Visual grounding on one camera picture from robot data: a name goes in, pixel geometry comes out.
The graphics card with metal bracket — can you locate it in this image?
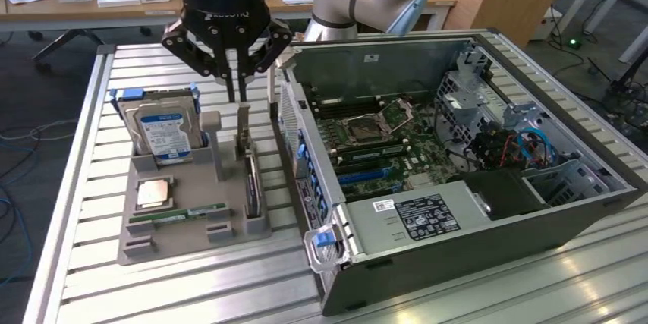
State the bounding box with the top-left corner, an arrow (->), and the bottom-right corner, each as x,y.
234,102 -> 266,221

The metal socket cover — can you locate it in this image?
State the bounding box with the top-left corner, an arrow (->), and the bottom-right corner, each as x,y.
376,96 -> 415,127

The green motherboard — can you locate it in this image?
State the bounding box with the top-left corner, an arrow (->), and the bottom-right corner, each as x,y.
303,88 -> 462,203

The hard disk in blue carrier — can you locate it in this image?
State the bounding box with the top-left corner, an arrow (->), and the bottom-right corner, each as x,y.
110,83 -> 204,168

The green RAM stick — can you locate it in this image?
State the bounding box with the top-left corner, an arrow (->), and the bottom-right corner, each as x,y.
128,204 -> 227,225

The RAM stick with white label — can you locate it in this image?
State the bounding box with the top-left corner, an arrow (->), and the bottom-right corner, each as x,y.
336,144 -> 411,164

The blue data wire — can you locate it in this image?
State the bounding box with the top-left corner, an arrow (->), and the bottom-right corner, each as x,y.
516,126 -> 558,169

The metal disk bay cage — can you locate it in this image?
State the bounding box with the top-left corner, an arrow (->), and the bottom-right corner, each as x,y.
435,49 -> 507,143

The grey parts rack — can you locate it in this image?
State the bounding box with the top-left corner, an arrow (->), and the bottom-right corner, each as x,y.
116,110 -> 278,267

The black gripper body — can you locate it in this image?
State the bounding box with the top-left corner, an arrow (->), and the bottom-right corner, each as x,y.
175,0 -> 275,52

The office chair base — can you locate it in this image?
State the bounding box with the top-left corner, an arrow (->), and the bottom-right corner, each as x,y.
30,27 -> 154,71

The grey power supply unit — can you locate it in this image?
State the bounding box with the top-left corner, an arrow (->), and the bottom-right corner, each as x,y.
346,181 -> 492,256

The white table frame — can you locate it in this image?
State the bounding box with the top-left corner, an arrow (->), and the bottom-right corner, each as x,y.
554,0 -> 648,63

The open black PC case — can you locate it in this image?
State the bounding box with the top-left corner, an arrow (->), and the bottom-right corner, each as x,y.
267,29 -> 642,317

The perforated metal drive cage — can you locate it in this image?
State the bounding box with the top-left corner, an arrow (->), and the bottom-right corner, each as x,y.
520,159 -> 612,207

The blue floor cable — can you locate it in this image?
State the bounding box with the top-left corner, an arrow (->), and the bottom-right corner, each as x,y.
0,141 -> 42,287

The blue case latch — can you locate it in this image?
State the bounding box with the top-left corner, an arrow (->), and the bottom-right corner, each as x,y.
314,231 -> 339,251

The CPU socket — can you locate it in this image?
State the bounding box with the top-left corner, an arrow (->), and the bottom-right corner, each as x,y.
338,113 -> 391,146

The blue expansion slot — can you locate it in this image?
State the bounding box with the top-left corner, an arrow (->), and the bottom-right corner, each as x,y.
338,166 -> 399,187

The CPU chip with metal lid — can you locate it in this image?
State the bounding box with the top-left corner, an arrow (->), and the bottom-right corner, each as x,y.
138,179 -> 171,209

